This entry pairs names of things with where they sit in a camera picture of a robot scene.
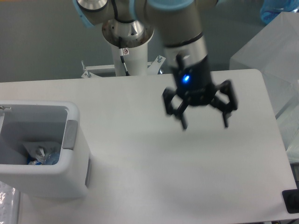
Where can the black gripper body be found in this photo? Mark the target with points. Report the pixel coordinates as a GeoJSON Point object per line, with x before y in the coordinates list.
{"type": "Point", "coordinates": [194, 83]}

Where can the clear plastic wrapper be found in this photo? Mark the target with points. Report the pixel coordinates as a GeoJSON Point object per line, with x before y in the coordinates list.
{"type": "Point", "coordinates": [40, 151]}

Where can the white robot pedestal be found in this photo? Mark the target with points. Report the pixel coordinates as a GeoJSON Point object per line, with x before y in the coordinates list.
{"type": "Point", "coordinates": [136, 58]}

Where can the black device at table edge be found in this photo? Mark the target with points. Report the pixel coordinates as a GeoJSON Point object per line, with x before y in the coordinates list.
{"type": "Point", "coordinates": [291, 200]}

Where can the crushed clear plastic bottle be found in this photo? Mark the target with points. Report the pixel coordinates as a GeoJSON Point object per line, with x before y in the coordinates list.
{"type": "Point", "coordinates": [51, 160]}

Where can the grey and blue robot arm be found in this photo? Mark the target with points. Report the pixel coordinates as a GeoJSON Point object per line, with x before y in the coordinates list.
{"type": "Point", "coordinates": [131, 23]}

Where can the white trash can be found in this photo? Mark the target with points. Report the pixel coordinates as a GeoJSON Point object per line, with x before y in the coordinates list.
{"type": "Point", "coordinates": [32, 121]}

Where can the blue plastic bag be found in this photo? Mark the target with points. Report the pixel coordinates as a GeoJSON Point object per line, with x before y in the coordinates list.
{"type": "Point", "coordinates": [272, 8]}

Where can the translucent plastic box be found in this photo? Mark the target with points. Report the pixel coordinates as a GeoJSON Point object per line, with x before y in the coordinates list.
{"type": "Point", "coordinates": [274, 51]}

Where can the white metal base frame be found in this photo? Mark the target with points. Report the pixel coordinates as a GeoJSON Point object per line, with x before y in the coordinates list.
{"type": "Point", "coordinates": [153, 68]}

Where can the clear plastic sheet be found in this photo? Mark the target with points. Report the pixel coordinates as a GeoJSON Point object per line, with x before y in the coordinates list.
{"type": "Point", "coordinates": [9, 204]}

